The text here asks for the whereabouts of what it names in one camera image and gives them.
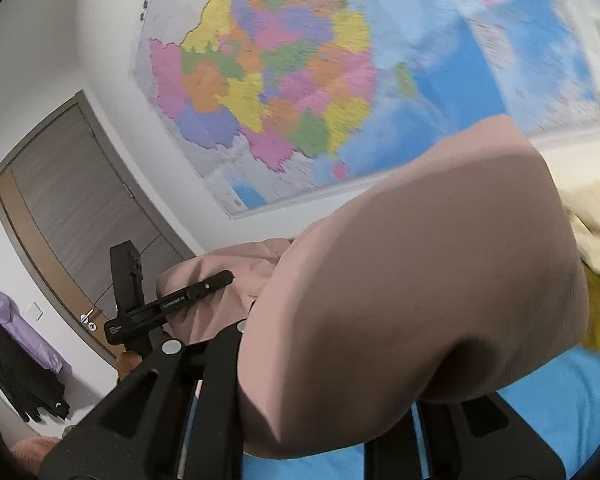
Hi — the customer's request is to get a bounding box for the grey wooden door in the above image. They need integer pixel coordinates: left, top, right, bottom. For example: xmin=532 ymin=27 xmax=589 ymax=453
xmin=0 ymin=92 xmax=193 ymax=362

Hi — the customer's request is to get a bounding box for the colourful wall map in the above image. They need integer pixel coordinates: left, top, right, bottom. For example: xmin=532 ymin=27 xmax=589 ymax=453
xmin=133 ymin=0 xmax=600 ymax=217

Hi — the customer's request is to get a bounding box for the black hanging garment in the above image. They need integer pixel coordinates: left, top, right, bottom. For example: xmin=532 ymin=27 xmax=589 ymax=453
xmin=0 ymin=325 xmax=70 ymax=422

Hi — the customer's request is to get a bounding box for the left hand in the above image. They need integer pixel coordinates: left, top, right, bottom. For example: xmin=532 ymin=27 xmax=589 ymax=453
xmin=116 ymin=351 xmax=143 ymax=382

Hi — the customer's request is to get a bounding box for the orange sleeved left forearm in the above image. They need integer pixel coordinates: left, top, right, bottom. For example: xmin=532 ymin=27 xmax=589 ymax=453
xmin=10 ymin=436 xmax=60 ymax=476

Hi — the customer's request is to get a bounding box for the purple hanging garment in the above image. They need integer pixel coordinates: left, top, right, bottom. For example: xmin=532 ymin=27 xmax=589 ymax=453
xmin=0 ymin=292 xmax=65 ymax=374

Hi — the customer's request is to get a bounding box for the white wall switch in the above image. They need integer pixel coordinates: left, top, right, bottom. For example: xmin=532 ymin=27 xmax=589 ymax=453
xmin=28 ymin=302 xmax=44 ymax=322

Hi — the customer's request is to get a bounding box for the pink shirt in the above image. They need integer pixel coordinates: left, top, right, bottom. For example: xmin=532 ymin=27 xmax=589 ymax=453
xmin=156 ymin=115 xmax=588 ymax=458

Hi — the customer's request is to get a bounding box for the blue patterned bed sheet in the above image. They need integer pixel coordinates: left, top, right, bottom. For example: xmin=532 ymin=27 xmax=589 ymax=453
xmin=242 ymin=347 xmax=600 ymax=480

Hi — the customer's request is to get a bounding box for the silver door handle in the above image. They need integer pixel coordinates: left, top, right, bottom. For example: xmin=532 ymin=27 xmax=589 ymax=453
xmin=79 ymin=309 xmax=100 ymax=332

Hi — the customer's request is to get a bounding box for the cream fleece garment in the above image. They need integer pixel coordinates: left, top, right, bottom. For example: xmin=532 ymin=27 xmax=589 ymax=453
xmin=560 ymin=181 xmax=600 ymax=275

